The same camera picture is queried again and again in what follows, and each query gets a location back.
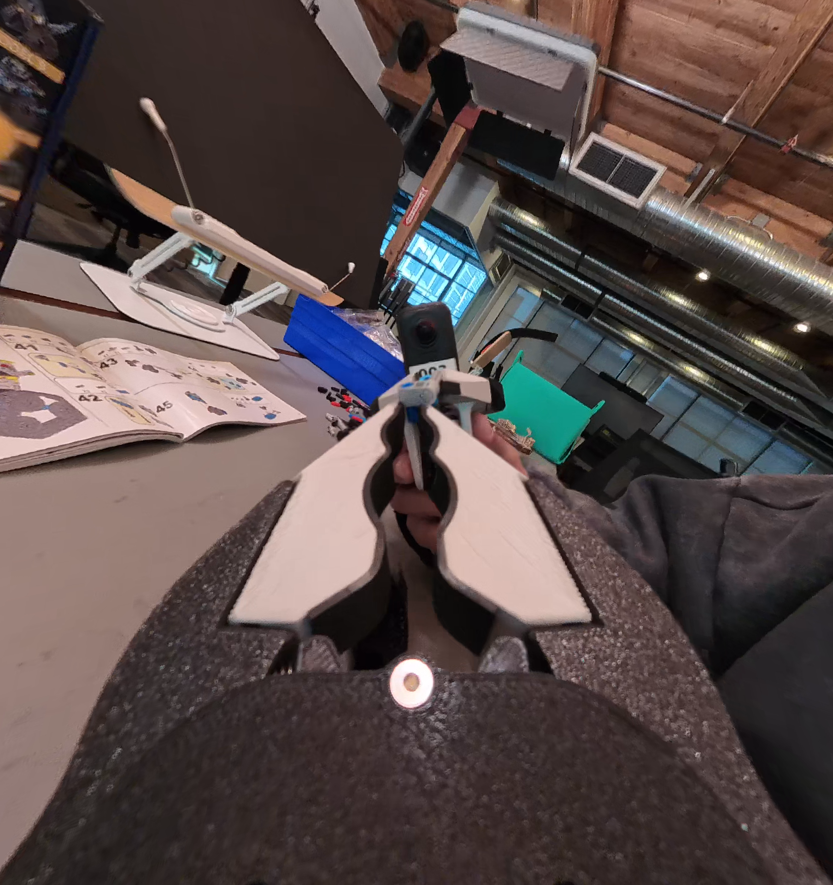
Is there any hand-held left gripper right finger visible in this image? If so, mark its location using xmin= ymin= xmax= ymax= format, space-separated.
xmin=418 ymin=407 xmax=593 ymax=656

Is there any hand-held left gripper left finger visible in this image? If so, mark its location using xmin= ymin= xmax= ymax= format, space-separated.
xmin=227 ymin=402 xmax=407 ymax=654

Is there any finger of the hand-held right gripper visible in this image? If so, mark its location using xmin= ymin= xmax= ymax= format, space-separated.
xmin=439 ymin=370 xmax=495 ymax=445
xmin=377 ymin=379 xmax=421 ymax=416

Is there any person's right forearm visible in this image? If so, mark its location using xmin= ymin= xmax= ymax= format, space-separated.
xmin=527 ymin=470 xmax=833 ymax=679

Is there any grey desk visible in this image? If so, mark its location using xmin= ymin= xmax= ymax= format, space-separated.
xmin=0 ymin=238 xmax=549 ymax=885

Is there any wooden top desk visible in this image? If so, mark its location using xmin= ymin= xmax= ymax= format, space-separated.
xmin=109 ymin=166 xmax=345 ymax=307

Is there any person's right hand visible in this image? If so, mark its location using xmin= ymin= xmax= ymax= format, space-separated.
xmin=391 ymin=413 xmax=529 ymax=554

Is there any wooden board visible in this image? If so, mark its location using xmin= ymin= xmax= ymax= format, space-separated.
xmin=468 ymin=329 xmax=559 ymax=372

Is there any pile of small building pieces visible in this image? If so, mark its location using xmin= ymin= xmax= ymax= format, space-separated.
xmin=316 ymin=386 xmax=372 ymax=441

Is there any bundle of clear plastic bags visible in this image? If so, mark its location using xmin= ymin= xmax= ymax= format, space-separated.
xmin=334 ymin=307 xmax=404 ymax=362

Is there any window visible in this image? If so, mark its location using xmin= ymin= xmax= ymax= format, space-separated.
xmin=378 ymin=207 xmax=490 ymax=322

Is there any twine bundle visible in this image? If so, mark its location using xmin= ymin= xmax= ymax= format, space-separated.
xmin=493 ymin=418 xmax=536 ymax=455

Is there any blue storage bin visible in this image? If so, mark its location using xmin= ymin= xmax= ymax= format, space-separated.
xmin=283 ymin=294 xmax=407 ymax=403

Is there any green felt bag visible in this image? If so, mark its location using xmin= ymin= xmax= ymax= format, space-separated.
xmin=498 ymin=349 xmax=605 ymax=466

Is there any white folding stand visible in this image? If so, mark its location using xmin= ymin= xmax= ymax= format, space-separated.
xmin=80 ymin=97 xmax=358 ymax=362

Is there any open instruction booklet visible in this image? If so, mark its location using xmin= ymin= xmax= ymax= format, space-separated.
xmin=0 ymin=321 xmax=308 ymax=478

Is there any white vent grille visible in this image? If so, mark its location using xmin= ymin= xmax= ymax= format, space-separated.
xmin=570 ymin=131 xmax=668 ymax=210

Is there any black partition panel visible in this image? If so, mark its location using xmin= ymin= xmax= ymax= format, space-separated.
xmin=64 ymin=0 xmax=405 ymax=312

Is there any black round pendant lamp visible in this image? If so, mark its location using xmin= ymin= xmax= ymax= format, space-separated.
xmin=396 ymin=19 xmax=437 ymax=163

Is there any white ceiling heater unit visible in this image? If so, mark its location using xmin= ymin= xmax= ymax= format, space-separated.
xmin=439 ymin=2 xmax=600 ymax=141

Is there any dark blue toy box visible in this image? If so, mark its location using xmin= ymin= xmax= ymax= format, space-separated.
xmin=0 ymin=0 xmax=103 ymax=291

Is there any wooden post with red label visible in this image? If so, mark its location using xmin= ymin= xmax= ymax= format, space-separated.
xmin=382 ymin=104 xmax=477 ymax=262

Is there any silver air duct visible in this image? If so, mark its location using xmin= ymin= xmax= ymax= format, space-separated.
xmin=489 ymin=187 xmax=833 ymax=354

